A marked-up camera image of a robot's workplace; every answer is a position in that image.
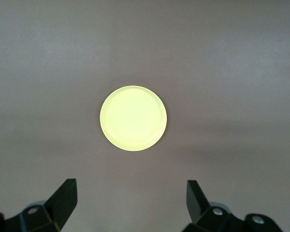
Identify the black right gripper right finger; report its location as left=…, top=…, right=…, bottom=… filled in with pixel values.
left=182, top=179, right=285, bottom=232

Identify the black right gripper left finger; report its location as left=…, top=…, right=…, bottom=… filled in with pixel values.
left=0, top=178, right=78, bottom=232

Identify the yellow plate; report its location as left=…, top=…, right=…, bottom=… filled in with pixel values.
left=100, top=85, right=168, bottom=152

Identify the brown table cover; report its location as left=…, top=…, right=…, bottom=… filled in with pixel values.
left=0, top=0, right=290, bottom=232

